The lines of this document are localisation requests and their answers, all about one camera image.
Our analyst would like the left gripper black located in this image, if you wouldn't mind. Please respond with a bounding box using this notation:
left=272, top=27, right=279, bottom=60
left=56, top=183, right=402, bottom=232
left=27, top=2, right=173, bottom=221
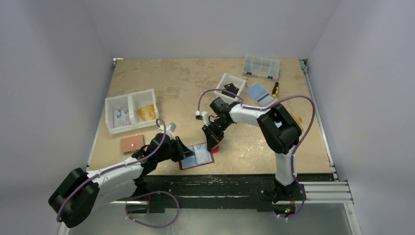
left=156, top=136, right=194, bottom=163

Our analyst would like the red card holder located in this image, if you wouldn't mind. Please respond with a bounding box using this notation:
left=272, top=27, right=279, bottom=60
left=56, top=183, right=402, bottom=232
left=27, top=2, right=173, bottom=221
left=179, top=142, right=215, bottom=170

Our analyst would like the black card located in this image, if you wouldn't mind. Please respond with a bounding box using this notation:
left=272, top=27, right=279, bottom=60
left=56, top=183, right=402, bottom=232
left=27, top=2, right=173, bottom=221
left=224, top=83, right=239, bottom=94

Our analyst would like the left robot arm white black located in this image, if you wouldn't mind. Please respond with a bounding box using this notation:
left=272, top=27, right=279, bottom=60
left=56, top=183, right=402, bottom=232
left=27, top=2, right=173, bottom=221
left=48, top=133, right=194, bottom=228

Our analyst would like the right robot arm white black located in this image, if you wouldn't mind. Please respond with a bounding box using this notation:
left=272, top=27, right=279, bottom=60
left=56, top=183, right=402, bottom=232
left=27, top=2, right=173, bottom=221
left=196, top=97, right=302, bottom=203

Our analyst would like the closed pink-brown card holder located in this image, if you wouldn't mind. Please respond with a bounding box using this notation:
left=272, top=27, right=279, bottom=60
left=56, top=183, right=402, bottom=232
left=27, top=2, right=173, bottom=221
left=120, top=134, right=144, bottom=154

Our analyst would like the orange card in bin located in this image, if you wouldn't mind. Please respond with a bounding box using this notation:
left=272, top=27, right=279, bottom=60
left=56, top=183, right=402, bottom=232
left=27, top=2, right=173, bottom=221
left=138, top=104, right=157, bottom=121

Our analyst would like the open blue card holder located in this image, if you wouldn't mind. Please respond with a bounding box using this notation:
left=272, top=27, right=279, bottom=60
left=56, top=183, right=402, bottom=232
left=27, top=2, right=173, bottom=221
left=244, top=83, right=277, bottom=107

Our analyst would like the grey card in bin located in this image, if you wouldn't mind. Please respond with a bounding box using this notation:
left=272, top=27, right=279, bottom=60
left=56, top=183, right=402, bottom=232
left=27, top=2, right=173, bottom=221
left=113, top=107, right=131, bottom=128

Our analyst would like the open tan card holder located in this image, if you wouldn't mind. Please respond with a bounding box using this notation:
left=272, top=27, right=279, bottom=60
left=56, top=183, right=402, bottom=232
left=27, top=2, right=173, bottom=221
left=291, top=114, right=304, bottom=131

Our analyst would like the small white square bin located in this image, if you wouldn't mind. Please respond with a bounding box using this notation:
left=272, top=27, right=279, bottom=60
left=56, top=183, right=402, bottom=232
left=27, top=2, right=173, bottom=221
left=214, top=73, right=246, bottom=104

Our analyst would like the white two-compartment bin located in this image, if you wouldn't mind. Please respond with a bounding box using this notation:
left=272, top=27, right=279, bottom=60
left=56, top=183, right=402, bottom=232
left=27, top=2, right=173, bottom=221
left=105, top=89, right=160, bottom=135

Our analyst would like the yellow black screwdriver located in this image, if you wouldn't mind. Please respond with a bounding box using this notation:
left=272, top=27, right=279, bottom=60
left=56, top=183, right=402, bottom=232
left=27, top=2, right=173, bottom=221
left=272, top=82, right=279, bottom=98

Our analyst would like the clear plastic organizer box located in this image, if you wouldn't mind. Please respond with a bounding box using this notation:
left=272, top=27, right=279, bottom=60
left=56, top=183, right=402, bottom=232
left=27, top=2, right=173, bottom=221
left=242, top=54, right=280, bottom=80

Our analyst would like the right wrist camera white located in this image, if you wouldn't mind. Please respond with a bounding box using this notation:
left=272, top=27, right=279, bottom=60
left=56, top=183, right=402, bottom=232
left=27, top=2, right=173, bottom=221
left=195, top=110, right=210, bottom=126

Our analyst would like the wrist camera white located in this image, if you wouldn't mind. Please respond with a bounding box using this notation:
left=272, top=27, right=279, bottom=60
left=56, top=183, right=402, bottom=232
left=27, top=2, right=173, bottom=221
left=165, top=122, right=176, bottom=133
left=195, top=110, right=210, bottom=126

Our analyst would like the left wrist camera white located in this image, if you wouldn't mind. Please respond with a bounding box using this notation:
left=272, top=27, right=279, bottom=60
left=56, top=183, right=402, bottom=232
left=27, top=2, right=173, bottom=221
left=165, top=122, right=176, bottom=133

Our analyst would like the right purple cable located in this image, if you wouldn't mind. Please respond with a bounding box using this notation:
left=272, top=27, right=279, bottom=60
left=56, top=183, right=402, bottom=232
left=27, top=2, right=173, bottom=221
left=198, top=89, right=316, bottom=222

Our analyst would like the purple cable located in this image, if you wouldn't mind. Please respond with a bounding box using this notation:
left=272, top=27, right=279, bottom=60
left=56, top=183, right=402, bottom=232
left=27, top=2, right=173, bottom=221
left=198, top=89, right=316, bottom=222
left=56, top=118, right=180, bottom=229

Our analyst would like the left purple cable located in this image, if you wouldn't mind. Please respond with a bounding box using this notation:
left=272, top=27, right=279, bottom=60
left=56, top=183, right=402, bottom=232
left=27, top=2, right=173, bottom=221
left=56, top=118, right=180, bottom=229

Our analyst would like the aluminium frame rail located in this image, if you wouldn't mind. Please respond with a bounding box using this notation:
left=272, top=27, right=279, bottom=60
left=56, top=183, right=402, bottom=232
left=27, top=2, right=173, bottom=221
left=301, top=163, right=353, bottom=204

